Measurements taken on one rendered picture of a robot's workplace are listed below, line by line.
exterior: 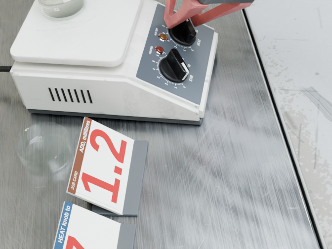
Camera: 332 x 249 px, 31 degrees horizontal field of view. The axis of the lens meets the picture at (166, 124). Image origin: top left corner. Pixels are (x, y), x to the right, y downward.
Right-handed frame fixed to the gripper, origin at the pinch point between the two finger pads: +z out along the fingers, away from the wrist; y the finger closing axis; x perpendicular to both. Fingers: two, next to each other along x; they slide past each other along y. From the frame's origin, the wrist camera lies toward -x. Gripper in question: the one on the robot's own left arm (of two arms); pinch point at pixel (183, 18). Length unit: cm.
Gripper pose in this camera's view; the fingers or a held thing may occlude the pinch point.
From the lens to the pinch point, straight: 65.6
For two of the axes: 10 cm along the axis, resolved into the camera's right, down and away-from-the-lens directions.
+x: 3.7, 8.6, -3.5
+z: -4.1, 4.9, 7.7
